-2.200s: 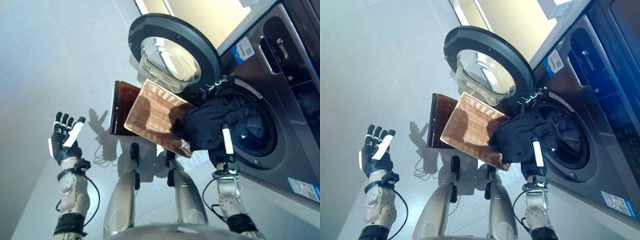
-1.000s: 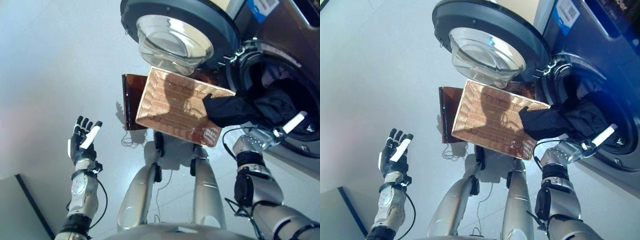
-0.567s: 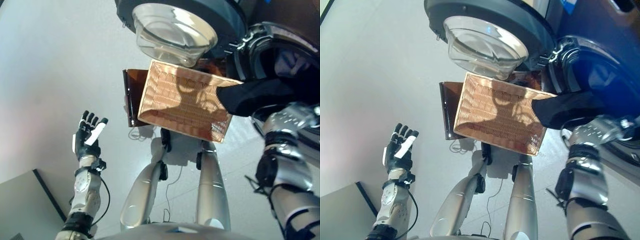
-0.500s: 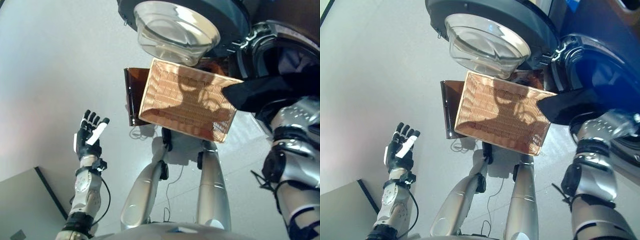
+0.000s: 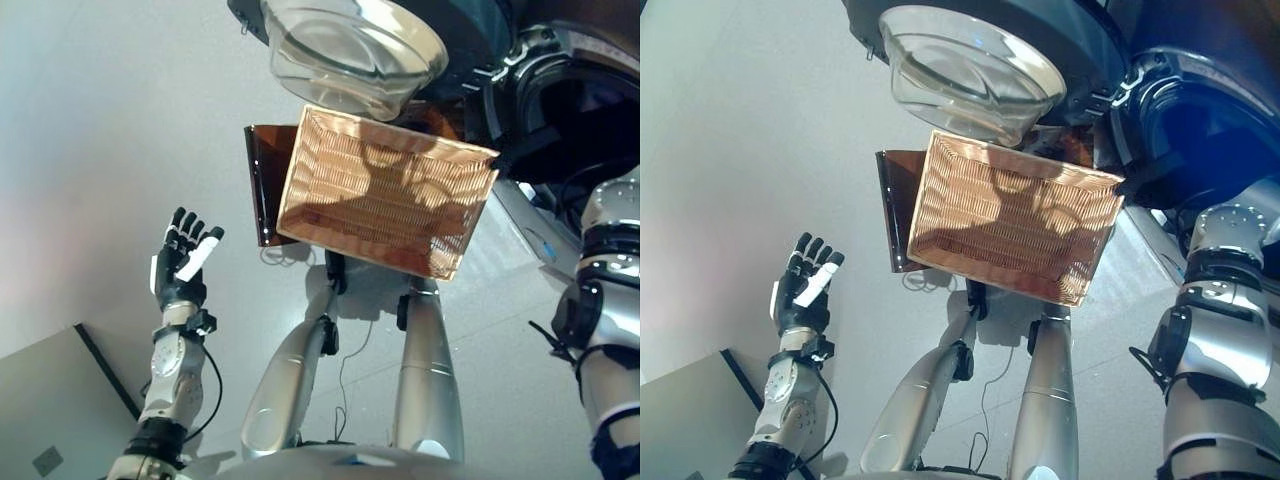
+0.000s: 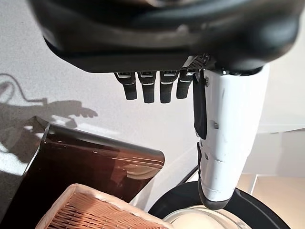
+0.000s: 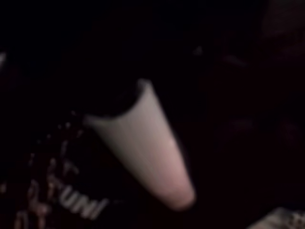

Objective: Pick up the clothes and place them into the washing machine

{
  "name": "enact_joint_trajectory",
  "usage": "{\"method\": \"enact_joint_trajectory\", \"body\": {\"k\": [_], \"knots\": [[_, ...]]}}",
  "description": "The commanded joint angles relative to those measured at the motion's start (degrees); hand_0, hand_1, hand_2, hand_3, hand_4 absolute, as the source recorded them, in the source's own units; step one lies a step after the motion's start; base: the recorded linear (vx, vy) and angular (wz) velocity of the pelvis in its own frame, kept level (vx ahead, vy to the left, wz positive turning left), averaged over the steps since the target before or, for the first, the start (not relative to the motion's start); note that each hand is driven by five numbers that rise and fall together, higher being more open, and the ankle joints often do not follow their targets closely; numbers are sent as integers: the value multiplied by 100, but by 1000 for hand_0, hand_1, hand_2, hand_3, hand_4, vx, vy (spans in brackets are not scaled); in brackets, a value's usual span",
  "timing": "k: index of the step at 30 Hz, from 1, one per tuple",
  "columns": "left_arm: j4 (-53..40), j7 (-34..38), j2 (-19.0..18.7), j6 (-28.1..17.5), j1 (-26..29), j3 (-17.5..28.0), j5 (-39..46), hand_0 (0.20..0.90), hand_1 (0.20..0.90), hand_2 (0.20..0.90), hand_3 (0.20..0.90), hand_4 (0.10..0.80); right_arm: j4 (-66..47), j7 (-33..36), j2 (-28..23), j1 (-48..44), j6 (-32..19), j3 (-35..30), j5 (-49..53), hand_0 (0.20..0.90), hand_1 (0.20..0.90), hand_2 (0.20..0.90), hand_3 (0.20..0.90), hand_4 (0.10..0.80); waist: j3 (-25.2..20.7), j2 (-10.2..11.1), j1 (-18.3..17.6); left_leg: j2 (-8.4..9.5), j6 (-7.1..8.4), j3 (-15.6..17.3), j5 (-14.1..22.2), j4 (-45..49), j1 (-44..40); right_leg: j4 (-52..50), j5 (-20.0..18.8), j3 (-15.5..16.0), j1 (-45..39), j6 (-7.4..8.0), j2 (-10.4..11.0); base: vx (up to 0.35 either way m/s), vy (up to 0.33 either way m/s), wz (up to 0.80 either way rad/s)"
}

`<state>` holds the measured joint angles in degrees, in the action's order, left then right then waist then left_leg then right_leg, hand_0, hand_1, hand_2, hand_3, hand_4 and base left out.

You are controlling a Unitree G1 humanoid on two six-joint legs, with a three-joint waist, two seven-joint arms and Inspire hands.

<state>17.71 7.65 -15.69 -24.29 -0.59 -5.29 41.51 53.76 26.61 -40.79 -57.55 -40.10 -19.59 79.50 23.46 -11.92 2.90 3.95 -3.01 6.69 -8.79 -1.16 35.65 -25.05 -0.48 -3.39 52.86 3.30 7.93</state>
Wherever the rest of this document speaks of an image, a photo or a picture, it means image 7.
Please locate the black garment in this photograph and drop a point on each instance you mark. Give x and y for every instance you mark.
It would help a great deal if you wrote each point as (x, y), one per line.
(76, 205)

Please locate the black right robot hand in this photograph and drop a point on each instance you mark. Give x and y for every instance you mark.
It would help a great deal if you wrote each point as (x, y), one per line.
(147, 148)

